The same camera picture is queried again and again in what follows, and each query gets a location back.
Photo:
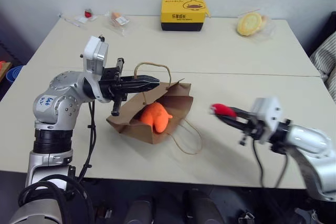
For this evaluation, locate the red toy in plastic bag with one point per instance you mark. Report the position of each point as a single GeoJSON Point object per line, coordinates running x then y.
{"type": "Point", "coordinates": [88, 14]}

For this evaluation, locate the orange plush toy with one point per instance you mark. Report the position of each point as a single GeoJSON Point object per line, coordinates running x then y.
{"type": "Point", "coordinates": [156, 116]}

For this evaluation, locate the orange toy in plastic bag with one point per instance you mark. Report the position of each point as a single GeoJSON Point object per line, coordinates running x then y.
{"type": "Point", "coordinates": [118, 19]}

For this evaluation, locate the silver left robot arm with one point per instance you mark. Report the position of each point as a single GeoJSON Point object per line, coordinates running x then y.
{"type": "Point", "coordinates": [61, 95]}

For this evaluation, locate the red plush toy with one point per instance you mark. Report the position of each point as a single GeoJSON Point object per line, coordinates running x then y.
{"type": "Point", "coordinates": [224, 110]}

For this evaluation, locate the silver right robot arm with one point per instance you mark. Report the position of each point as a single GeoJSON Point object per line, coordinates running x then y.
{"type": "Point", "coordinates": [307, 140]}

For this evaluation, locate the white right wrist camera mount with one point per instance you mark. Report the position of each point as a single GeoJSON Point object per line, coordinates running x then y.
{"type": "Point", "coordinates": [267, 113]}

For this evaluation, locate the brown paper bag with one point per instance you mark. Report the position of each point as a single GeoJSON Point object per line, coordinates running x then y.
{"type": "Point", "coordinates": [139, 127]}

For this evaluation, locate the yellow duck print box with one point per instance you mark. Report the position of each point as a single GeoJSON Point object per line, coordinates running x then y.
{"type": "Point", "coordinates": [183, 11]}

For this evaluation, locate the striped grey cushion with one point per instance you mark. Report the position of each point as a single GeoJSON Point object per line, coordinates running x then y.
{"type": "Point", "coordinates": [325, 56]}

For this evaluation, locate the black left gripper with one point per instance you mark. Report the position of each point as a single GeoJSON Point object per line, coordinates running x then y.
{"type": "Point", "coordinates": [109, 82]}

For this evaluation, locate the wooden board with orange item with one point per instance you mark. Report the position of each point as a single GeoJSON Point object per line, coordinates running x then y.
{"type": "Point", "coordinates": [4, 68]}

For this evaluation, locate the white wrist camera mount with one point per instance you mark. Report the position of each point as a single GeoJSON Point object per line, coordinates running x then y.
{"type": "Point", "coordinates": [94, 53]}
{"type": "Point", "coordinates": [267, 113]}

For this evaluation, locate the yellow plush in plastic bag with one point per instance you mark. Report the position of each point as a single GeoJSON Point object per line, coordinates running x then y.
{"type": "Point", "coordinates": [249, 23]}

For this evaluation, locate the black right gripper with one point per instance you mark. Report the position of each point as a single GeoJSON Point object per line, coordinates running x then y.
{"type": "Point", "coordinates": [254, 128]}

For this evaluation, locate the thin white plastic stick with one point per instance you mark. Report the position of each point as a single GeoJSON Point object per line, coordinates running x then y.
{"type": "Point", "coordinates": [69, 20]}

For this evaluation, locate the dark rounded shape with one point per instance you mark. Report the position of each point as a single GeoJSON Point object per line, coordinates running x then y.
{"type": "Point", "coordinates": [202, 208]}
{"type": "Point", "coordinates": [139, 211]}

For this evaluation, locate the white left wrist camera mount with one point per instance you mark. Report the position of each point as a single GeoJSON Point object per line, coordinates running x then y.
{"type": "Point", "coordinates": [94, 53]}

